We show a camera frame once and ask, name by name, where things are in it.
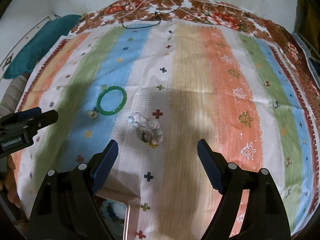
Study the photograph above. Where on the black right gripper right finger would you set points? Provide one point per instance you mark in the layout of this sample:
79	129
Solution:
227	177

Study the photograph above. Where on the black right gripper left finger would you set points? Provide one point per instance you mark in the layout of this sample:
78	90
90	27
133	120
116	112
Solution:
86	177

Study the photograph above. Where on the pink metal jewelry box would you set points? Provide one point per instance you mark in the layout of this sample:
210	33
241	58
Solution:
120	212

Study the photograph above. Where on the person's left hand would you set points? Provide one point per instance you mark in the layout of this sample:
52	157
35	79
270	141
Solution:
9	183

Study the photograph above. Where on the grey striped pillow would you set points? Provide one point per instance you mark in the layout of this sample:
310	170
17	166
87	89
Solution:
13	94

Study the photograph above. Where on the green jade bangle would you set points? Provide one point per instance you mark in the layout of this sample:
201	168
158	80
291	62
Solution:
111	100

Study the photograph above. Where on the teal pillow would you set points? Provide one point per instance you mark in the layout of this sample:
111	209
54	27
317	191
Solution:
39	45

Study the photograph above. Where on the striped colourful cloth mat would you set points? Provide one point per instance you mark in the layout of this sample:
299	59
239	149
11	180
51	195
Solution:
184	82

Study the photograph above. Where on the brown floral bedsheet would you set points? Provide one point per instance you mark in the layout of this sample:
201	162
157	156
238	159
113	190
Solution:
208	12

